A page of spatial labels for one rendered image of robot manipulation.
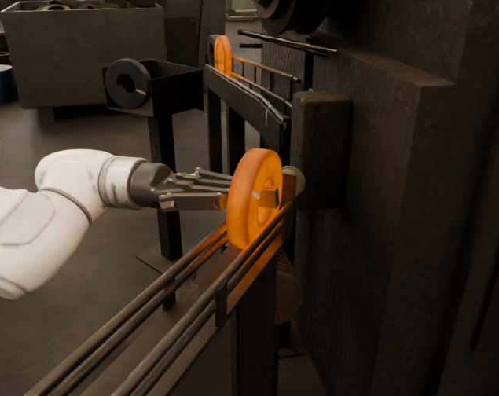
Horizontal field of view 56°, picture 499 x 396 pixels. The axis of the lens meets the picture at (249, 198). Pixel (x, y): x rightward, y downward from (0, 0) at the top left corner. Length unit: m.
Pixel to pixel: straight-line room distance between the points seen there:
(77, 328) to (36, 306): 0.20
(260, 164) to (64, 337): 1.08
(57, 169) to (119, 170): 0.11
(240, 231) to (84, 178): 0.29
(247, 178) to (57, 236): 0.31
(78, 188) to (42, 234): 0.10
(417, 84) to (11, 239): 0.63
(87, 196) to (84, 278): 1.03
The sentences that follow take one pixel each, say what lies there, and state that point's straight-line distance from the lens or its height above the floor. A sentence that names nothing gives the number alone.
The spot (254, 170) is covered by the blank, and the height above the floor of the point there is 0.77.
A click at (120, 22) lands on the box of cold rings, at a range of 3.46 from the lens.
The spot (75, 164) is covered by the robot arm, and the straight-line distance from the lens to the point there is 0.83.
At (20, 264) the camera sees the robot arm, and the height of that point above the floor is 0.65.
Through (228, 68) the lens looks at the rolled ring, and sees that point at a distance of 1.96.
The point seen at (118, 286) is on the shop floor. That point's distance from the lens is 1.74.
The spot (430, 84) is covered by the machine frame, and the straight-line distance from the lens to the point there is 0.75.
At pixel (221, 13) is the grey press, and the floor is 0.64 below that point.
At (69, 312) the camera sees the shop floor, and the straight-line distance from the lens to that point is 1.68.
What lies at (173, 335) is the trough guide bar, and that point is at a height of 0.71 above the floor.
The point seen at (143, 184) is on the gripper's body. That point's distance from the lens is 0.76.
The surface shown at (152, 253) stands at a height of 0.01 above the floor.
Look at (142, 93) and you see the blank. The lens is 1.57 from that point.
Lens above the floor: 1.03
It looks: 27 degrees down
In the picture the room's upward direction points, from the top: straight up
